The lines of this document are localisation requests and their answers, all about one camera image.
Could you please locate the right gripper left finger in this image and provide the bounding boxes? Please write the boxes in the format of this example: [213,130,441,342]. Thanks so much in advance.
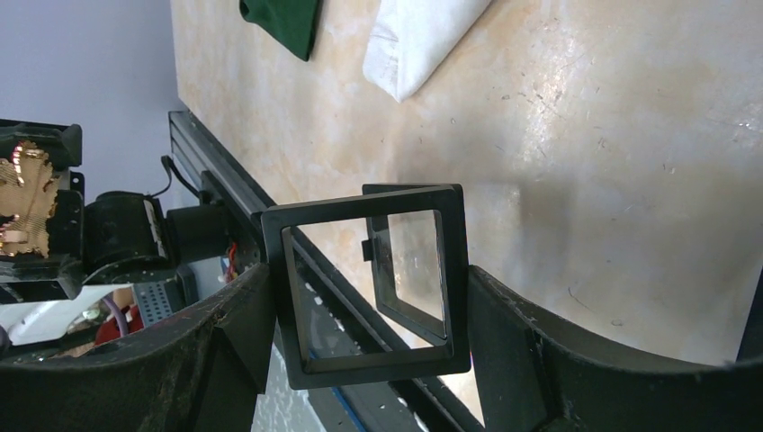
[1,264,275,431]

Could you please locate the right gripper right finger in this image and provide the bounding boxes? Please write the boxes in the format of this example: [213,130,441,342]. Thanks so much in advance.
[468,266,762,431]

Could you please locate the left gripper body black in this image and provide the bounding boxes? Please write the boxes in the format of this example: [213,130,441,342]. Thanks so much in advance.
[47,190,174,284]

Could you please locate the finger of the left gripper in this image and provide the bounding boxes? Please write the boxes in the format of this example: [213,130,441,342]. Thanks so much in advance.
[1,119,83,170]
[1,256,84,304]

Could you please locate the black square frame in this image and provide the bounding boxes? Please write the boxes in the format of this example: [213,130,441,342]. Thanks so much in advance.
[261,184,471,390]

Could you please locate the white and green garment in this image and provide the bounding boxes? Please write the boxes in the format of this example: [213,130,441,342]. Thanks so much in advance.
[238,1,490,103]

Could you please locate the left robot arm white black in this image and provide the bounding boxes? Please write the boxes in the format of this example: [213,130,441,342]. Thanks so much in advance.
[1,120,229,304]

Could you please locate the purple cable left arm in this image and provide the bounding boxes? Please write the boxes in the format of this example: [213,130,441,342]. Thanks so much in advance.
[101,294,131,341]

